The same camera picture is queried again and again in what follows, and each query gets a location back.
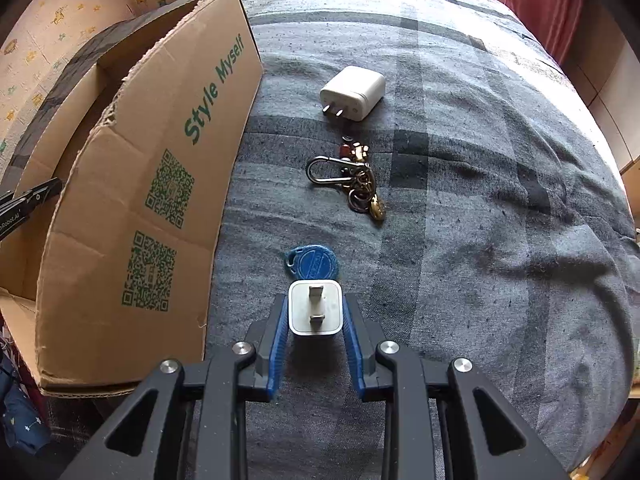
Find blue key fob tag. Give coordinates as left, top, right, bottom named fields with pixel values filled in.
left=284, top=245, right=340, bottom=281

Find small white charger plug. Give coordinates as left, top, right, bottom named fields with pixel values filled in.
left=288, top=280, right=344, bottom=337

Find brown cardboard box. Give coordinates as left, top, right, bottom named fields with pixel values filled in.
left=1, top=0, right=262, bottom=398

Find large white charger plug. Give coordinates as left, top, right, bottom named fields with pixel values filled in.
left=320, top=66, right=386, bottom=122

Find red curtain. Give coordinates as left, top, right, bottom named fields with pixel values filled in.
left=505, top=0, right=589, bottom=66

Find grey plaid bed blanket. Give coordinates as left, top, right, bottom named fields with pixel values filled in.
left=206, top=0, right=639, bottom=470

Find beige wardrobe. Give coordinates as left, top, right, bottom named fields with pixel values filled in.
left=563, top=0, right=639, bottom=216

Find keys with carabiner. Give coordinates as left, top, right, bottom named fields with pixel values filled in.
left=305, top=136, right=386, bottom=223

